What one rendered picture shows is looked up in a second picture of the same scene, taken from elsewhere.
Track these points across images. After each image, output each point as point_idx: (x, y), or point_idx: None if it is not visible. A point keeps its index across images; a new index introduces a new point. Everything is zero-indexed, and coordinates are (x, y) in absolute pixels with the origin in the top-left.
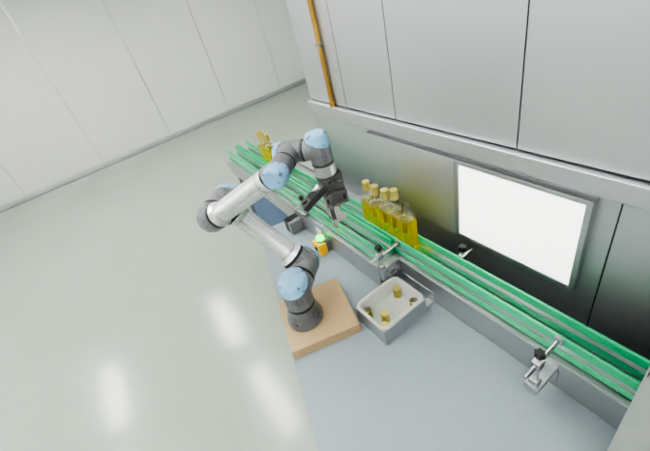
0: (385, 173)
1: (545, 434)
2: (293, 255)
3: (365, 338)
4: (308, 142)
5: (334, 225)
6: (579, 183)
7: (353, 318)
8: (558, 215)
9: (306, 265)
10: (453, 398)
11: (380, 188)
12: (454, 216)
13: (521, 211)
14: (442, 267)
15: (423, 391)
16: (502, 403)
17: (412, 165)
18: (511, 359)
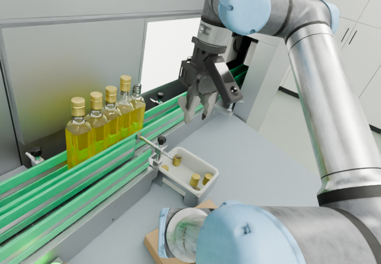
0: (49, 90)
1: (236, 127)
2: (206, 215)
3: (213, 202)
4: None
5: (208, 114)
6: (200, 5)
7: (205, 204)
8: (191, 31)
9: (204, 209)
10: (236, 153)
11: (35, 124)
12: (137, 80)
13: (178, 40)
14: (174, 113)
15: (239, 165)
16: (228, 136)
17: (100, 48)
18: (202, 128)
